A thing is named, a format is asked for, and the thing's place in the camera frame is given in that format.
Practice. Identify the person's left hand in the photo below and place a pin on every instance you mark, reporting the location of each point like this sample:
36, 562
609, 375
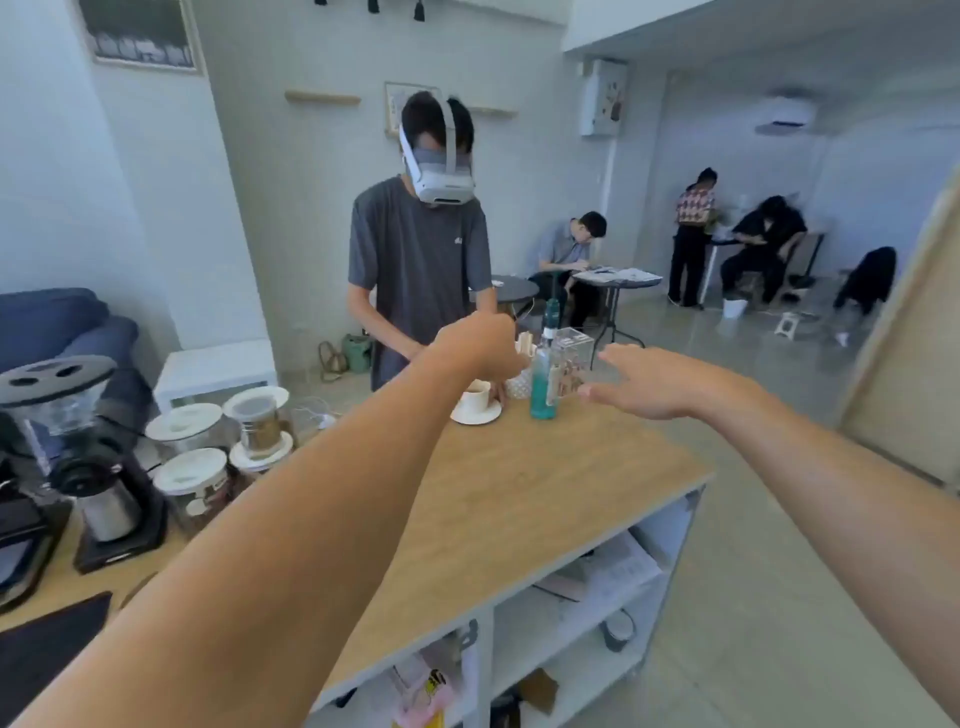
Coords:
480, 349

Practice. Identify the person's right hand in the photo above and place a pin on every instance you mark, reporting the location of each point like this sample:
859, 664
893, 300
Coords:
660, 386

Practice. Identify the person's left forearm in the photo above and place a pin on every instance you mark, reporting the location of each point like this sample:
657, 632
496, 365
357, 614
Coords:
262, 570

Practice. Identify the person's right forearm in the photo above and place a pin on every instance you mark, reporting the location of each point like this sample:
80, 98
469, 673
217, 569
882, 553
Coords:
840, 495

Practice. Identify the black coffee grinder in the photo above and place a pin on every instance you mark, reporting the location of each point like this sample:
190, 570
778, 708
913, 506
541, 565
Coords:
97, 487

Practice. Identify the bundle of wooden stirrers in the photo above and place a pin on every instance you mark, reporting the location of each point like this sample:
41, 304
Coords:
527, 341

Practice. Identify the white patterned cup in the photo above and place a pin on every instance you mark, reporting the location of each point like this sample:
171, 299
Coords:
517, 387

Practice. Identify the white saucer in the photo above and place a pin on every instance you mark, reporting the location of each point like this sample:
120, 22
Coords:
472, 417

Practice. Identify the teal liquid pump bottle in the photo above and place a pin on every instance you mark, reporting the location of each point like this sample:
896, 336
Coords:
544, 394

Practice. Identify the clear acrylic box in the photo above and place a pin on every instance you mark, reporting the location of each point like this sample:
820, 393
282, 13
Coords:
574, 352

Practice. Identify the white bucket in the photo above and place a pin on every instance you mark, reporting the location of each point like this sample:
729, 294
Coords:
735, 309

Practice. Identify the white papers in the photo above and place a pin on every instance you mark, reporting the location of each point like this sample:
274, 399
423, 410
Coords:
615, 276

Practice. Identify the green bag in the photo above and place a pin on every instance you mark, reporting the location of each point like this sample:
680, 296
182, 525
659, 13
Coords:
358, 352

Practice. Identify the white step stool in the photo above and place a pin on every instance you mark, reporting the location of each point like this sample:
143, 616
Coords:
787, 324

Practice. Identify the white shelf counter wooden top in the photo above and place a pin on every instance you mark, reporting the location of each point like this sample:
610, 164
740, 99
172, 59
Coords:
525, 487

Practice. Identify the tan handbag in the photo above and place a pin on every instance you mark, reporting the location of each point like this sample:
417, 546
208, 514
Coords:
332, 364

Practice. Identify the white headset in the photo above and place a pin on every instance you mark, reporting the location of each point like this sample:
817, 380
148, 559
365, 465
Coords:
442, 184

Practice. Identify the steel shaker jar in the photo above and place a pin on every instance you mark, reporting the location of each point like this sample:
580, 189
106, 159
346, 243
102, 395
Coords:
261, 435

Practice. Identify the clear canister white lid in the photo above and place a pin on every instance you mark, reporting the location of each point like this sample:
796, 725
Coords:
262, 463
232, 405
184, 421
191, 480

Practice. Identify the light wooden door panel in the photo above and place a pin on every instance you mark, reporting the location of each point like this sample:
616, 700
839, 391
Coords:
907, 360

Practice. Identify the light wooden framed picture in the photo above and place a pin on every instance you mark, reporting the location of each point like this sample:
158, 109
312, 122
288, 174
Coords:
396, 105

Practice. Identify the white air conditioner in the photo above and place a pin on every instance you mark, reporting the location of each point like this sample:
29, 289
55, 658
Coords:
786, 114

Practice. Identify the pink and yellow packet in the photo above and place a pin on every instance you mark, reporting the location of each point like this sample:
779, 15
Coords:
420, 697

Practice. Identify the blue sofa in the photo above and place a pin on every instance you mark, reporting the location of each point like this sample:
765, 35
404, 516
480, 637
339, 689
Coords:
45, 322

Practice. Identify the dark framed picture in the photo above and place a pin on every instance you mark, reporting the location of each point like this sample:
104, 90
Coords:
139, 30

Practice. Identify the black rubber bar mat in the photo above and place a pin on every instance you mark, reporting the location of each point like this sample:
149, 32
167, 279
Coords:
45, 652

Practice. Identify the wooden wall shelf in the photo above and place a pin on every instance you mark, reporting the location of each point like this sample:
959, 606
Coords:
491, 112
322, 97

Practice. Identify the white wall box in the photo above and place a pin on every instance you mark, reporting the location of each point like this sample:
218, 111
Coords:
604, 97

